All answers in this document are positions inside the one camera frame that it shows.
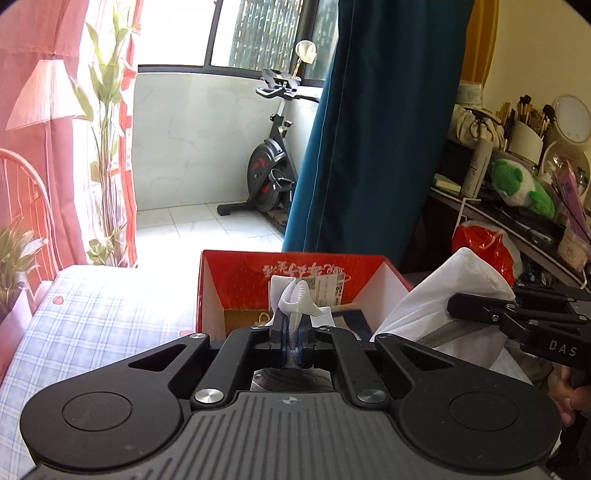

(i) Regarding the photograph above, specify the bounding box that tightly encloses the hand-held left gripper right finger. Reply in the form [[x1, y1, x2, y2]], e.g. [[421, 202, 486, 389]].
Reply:
[[294, 318, 459, 411]]

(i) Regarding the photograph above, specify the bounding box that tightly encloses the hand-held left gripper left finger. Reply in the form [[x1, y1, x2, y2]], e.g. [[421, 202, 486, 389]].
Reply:
[[128, 318, 293, 411]]

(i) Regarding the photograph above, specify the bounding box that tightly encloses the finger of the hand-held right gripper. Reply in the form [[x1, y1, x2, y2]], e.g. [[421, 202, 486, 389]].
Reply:
[[446, 292, 519, 326], [510, 283, 576, 305]]

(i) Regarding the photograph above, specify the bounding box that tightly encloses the white garment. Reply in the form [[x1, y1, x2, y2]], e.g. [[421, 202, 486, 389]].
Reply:
[[371, 247, 537, 385]]

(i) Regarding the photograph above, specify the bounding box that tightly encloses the red cardboard box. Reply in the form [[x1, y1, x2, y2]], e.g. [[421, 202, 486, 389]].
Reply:
[[196, 249, 414, 343]]

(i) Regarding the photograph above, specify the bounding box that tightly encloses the person's right hand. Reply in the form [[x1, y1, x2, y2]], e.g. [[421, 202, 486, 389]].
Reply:
[[551, 367, 591, 428]]

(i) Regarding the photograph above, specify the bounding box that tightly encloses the grey garment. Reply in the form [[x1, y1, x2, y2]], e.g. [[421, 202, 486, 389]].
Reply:
[[249, 367, 336, 394]]

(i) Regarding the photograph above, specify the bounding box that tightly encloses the dark desk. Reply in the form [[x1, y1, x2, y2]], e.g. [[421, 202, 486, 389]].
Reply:
[[428, 172, 591, 289]]

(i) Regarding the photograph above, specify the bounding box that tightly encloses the red plastic bag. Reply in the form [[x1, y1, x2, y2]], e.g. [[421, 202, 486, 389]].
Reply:
[[451, 220, 523, 288]]

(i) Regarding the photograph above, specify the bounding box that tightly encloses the pink box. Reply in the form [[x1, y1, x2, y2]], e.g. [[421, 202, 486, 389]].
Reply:
[[551, 157, 591, 232]]

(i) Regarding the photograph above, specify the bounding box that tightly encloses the green plush toy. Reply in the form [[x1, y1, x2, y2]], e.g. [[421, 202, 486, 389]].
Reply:
[[489, 157, 557, 220]]

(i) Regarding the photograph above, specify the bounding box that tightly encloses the pale notebook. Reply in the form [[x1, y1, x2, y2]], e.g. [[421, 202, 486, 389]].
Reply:
[[431, 174, 463, 195]]

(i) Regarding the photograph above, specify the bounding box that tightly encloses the white bottle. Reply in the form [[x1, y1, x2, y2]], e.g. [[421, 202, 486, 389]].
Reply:
[[461, 137, 494, 199]]

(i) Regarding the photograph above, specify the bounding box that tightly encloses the black exercise bike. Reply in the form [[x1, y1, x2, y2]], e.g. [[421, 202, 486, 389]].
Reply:
[[217, 68, 322, 227]]

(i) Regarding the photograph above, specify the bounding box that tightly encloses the round white mirror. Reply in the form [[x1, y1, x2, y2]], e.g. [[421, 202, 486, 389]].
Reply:
[[537, 94, 591, 185]]

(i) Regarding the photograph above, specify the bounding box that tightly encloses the beige cloth bag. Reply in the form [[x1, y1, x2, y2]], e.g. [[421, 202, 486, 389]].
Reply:
[[446, 103, 507, 149]]

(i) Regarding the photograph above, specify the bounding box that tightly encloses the bunch of makeup brushes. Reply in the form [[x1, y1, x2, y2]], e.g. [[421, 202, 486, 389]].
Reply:
[[496, 94, 557, 139]]

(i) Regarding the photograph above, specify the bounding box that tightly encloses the blue curtain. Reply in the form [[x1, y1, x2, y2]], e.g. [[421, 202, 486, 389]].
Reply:
[[281, 0, 476, 269]]

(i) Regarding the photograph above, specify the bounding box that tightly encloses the tall bamboo plant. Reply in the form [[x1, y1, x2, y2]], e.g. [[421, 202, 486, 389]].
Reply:
[[69, 4, 139, 269]]

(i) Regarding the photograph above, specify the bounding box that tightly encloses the small potted plant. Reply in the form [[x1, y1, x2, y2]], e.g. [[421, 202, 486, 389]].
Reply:
[[0, 216, 49, 320]]

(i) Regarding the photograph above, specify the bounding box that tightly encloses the pink curtain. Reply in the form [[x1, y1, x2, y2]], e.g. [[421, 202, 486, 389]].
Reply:
[[0, 0, 140, 288]]

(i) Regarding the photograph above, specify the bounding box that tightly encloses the white wire rack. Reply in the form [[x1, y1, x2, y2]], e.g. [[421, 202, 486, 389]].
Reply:
[[454, 198, 591, 292]]

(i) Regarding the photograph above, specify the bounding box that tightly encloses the black window frame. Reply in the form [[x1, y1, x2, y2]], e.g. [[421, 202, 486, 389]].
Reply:
[[136, 0, 341, 89]]

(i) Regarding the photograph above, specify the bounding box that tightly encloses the red wire chair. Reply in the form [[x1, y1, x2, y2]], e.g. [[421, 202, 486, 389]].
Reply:
[[0, 148, 62, 288]]

